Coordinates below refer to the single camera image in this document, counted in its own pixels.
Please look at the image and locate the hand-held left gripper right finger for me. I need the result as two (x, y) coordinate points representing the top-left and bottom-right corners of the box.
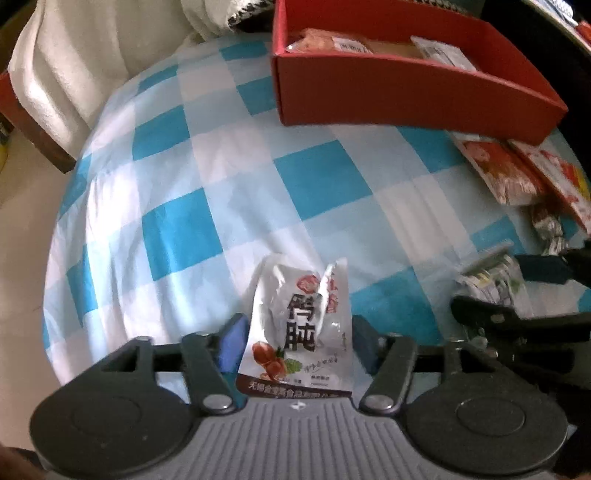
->
(352, 315), (504, 415)

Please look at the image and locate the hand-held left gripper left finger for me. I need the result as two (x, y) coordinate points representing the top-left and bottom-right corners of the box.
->
(88, 313), (247, 415)

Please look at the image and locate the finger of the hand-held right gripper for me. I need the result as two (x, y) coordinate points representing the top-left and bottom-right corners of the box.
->
(450, 295), (591, 370)
(516, 249), (591, 284)

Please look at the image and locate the white green snack packet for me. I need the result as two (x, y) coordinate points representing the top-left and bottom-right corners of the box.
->
(455, 242), (525, 319)

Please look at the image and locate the brown foil snack packet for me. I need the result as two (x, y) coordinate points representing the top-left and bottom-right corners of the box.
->
(529, 203), (571, 257)

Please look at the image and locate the white snack packet brown band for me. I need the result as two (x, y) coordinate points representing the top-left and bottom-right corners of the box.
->
(235, 254), (354, 400)

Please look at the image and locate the red yellow snack packet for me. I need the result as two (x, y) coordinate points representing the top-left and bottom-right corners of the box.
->
(510, 138), (591, 234)

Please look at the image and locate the red cardboard box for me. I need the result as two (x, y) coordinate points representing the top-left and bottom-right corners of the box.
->
(270, 0), (568, 146)

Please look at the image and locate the clear sausage packet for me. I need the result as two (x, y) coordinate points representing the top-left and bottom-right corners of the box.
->
(411, 36), (478, 72)

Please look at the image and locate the orange-brown barcode snack packet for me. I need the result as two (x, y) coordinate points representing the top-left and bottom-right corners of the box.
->
(286, 28), (375, 54)

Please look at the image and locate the blue white checkered tablecloth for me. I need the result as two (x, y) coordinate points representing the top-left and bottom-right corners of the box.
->
(41, 32), (591, 407)

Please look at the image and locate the red-brown box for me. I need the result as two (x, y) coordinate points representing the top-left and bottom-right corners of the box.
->
(0, 69), (77, 175)

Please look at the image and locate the white towel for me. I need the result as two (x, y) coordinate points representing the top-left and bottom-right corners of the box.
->
(7, 0), (278, 160)

